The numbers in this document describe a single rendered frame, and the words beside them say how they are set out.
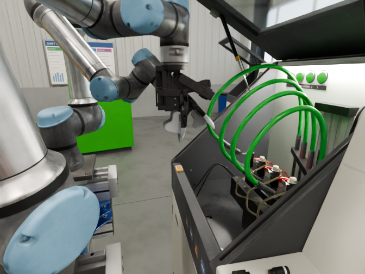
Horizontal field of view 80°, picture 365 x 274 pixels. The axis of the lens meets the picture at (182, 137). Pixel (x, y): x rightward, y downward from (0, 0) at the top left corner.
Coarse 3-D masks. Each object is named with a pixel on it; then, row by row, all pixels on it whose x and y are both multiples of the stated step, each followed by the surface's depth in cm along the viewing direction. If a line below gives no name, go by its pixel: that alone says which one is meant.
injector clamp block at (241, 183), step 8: (232, 184) 89; (240, 184) 84; (232, 192) 90; (240, 192) 83; (264, 192) 78; (240, 200) 83; (248, 200) 76; (256, 208) 71; (264, 208) 69; (248, 216) 77; (248, 224) 78
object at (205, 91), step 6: (180, 72) 58; (180, 78) 56; (186, 78) 56; (186, 84) 57; (192, 84) 57; (198, 84) 58; (192, 90) 60; (198, 90) 58; (204, 90) 58; (210, 90) 59; (204, 96) 59; (210, 96) 59
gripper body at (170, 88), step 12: (156, 72) 57; (168, 72) 56; (156, 84) 58; (168, 84) 57; (180, 84) 57; (156, 96) 62; (168, 96) 56; (180, 96) 57; (168, 108) 57; (180, 108) 59
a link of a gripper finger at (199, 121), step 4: (192, 112) 73; (196, 116) 73; (200, 116) 72; (204, 116) 71; (208, 116) 71; (196, 120) 72; (200, 120) 72; (204, 120) 72; (208, 120) 71; (192, 124) 73; (196, 124) 72; (200, 124) 72; (212, 124) 72
